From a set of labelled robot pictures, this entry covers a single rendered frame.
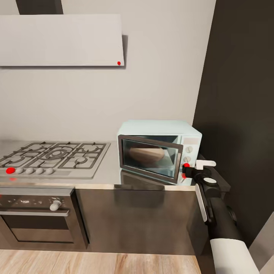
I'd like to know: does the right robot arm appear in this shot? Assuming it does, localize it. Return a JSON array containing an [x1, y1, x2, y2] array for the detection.
[[182, 160, 260, 274]]

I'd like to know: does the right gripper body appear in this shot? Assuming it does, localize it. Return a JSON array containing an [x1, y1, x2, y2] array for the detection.
[[185, 167, 210, 180]]

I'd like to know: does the microwave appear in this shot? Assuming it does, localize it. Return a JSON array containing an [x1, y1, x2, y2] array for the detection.
[[117, 120, 202, 184]]

